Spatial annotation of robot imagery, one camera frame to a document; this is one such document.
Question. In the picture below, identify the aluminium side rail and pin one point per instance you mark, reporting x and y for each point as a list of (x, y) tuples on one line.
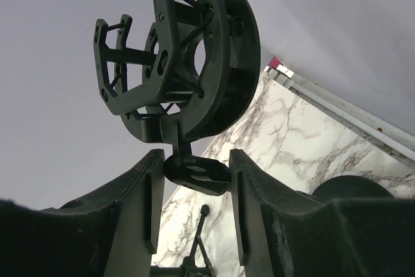
[(390, 139)]

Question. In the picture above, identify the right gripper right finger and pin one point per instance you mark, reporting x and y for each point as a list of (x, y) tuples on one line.
[(348, 226)]

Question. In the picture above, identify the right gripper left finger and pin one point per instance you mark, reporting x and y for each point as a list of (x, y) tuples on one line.
[(112, 231)]

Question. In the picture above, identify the black tripod microphone stand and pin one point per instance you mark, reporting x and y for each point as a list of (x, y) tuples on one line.
[(188, 268)]

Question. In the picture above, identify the black shock-mount round-base stand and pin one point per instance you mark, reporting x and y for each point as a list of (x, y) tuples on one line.
[(196, 86)]

